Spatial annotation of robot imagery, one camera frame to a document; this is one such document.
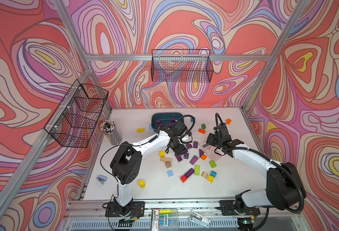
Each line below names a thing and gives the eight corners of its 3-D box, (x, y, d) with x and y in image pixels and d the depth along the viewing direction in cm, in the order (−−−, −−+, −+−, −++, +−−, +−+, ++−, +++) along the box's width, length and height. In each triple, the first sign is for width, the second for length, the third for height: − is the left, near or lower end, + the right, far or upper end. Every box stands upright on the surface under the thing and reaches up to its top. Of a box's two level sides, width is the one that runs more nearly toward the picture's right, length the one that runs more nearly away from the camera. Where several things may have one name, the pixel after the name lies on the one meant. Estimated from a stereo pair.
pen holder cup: (109, 145, 100) (98, 130, 85) (112, 136, 105) (102, 120, 91) (120, 145, 100) (112, 130, 85) (123, 136, 105) (116, 120, 91)
